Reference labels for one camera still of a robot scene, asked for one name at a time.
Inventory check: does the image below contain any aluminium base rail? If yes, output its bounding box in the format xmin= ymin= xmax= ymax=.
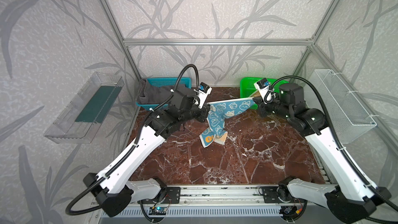
xmin=90 ymin=184 xmax=353 ymax=209

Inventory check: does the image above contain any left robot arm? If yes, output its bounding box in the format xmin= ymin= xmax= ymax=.
xmin=65 ymin=83 xmax=212 ymax=217

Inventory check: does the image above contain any white wire mesh basket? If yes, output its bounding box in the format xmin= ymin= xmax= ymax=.
xmin=309 ymin=69 xmax=377 ymax=144

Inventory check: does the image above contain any grey terry towel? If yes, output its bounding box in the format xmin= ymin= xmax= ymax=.
xmin=137 ymin=79 xmax=174 ymax=105

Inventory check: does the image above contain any blue patterned towel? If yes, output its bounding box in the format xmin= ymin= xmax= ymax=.
xmin=200 ymin=97 xmax=255 ymax=148

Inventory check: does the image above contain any clear acrylic wall shelf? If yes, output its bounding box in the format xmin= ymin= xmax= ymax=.
xmin=44 ymin=72 xmax=124 ymax=144

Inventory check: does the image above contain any teal plastic basket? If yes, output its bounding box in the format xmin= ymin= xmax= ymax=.
xmin=136 ymin=77 xmax=192 ymax=111

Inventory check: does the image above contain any right circuit board with wires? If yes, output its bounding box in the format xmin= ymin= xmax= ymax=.
xmin=280 ymin=206 xmax=303 ymax=221

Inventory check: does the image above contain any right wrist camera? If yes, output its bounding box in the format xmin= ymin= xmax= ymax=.
xmin=254 ymin=78 xmax=274 ymax=104

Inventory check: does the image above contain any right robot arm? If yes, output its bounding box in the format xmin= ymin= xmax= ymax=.
xmin=254 ymin=78 xmax=398 ymax=224

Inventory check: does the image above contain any green plastic basket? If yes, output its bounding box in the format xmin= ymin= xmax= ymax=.
xmin=240 ymin=77 xmax=289 ymax=110

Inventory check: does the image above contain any left green circuit board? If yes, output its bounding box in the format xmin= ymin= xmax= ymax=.
xmin=149 ymin=206 xmax=168 ymax=216

